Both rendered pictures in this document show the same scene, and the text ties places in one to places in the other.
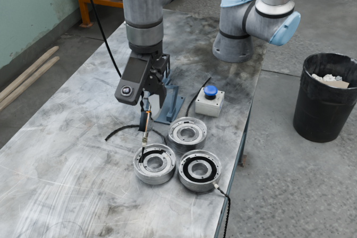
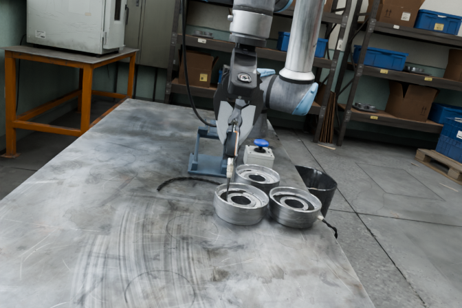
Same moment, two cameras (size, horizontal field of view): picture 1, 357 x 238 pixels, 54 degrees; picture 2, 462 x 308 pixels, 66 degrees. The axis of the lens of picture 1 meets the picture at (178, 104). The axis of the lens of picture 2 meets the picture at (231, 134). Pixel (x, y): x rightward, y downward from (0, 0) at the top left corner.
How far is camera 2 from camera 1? 0.50 m
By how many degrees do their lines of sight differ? 32
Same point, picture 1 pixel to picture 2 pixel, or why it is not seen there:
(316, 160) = not seen: hidden behind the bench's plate
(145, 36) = (261, 24)
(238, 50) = (258, 124)
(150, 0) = not seen: outside the picture
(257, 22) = (283, 91)
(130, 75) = (243, 66)
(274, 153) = not seen: hidden behind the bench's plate
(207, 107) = (260, 159)
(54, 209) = (127, 260)
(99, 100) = (126, 159)
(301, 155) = not seen: hidden behind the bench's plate
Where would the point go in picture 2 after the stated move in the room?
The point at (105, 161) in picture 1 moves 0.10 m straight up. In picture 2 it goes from (171, 208) to (177, 159)
